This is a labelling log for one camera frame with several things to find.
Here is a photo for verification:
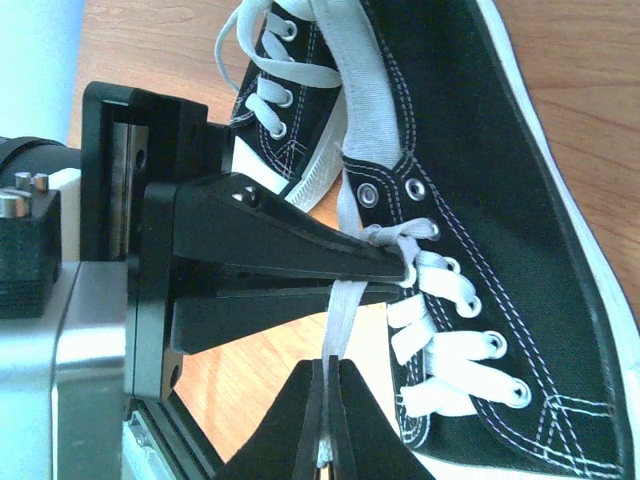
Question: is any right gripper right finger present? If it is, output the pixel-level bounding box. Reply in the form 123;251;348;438
328;356;433;480

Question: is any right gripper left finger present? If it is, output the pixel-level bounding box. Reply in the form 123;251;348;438
215;359;329;480

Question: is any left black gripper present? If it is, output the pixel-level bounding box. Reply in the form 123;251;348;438
80;82;405;401

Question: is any white shoelace of sneaker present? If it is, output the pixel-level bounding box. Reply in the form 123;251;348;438
338;155;539;479
214;1;341;140

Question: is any black sneaker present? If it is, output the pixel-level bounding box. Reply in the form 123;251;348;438
230;1;347;212
311;1;639;479

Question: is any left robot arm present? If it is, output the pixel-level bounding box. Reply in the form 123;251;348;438
1;82;404;400

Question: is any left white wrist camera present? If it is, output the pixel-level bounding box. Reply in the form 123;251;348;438
0;167;221;480

